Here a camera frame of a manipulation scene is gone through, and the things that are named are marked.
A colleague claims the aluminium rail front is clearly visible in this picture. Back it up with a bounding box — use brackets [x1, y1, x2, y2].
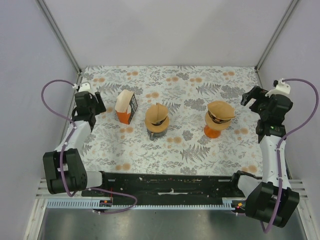
[34, 177, 308, 200]

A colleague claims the floral patterned table mat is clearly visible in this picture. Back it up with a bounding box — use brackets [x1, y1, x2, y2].
[79, 66, 263, 177]

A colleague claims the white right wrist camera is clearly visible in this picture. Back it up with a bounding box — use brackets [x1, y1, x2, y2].
[265, 78, 291, 98]

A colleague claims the bamboo ring dripper stand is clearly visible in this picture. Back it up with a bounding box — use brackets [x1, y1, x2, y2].
[204, 113, 231, 131]

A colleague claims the aluminium frame post left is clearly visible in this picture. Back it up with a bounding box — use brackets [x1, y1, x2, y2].
[35, 0, 82, 76]

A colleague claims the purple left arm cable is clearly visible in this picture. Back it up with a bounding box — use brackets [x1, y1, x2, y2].
[40, 79, 138, 215]

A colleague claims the brown paper coffee filter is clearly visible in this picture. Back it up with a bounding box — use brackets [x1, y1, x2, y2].
[207, 100, 235, 120]

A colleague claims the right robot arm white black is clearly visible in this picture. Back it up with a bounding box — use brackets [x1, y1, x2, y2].
[229, 86, 300, 230]

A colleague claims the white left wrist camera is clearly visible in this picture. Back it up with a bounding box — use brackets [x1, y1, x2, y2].
[72, 82, 93, 93]

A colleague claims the aluminium frame post right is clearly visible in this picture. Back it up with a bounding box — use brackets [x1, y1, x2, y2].
[254, 0, 300, 73]

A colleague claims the orange coffee filter box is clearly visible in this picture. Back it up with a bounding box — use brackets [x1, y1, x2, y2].
[114, 89, 138, 125]

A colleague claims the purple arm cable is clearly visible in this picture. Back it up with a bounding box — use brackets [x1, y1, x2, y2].
[259, 78, 320, 234]
[40, 79, 138, 215]

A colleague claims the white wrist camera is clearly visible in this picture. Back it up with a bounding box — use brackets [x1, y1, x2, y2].
[72, 82, 93, 93]
[265, 78, 291, 98]

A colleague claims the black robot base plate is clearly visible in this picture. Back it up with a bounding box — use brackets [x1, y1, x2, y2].
[99, 172, 244, 204]

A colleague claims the ribbed glass coffee dripper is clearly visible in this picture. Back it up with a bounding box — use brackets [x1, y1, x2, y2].
[207, 111, 231, 124]

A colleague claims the aluminium frame post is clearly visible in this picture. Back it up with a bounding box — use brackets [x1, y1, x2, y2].
[35, 0, 82, 76]
[254, 0, 300, 73]

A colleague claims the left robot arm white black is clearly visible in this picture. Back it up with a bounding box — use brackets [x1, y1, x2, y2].
[42, 91, 110, 197]

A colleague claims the light blue cable duct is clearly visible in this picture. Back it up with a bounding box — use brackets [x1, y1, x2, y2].
[46, 198, 245, 211]

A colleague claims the grey ribbed glass carafe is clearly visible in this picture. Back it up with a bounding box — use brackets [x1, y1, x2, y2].
[147, 130, 167, 141]

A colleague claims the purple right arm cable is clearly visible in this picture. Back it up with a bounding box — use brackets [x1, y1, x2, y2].
[259, 78, 320, 234]

